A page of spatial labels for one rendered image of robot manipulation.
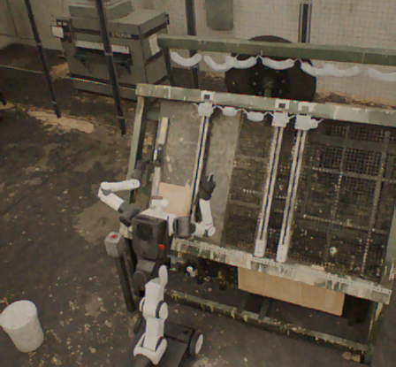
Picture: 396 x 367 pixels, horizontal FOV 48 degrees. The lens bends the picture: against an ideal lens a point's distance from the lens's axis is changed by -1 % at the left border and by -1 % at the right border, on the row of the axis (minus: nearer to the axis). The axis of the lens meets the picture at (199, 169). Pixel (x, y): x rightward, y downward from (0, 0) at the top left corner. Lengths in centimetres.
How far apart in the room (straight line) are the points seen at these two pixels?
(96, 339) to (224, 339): 114
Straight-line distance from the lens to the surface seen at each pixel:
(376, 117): 331
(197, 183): 358
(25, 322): 421
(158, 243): 316
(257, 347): 411
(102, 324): 442
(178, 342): 396
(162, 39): 406
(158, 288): 348
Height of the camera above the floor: 342
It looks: 34 degrees down
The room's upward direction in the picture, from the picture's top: 5 degrees counter-clockwise
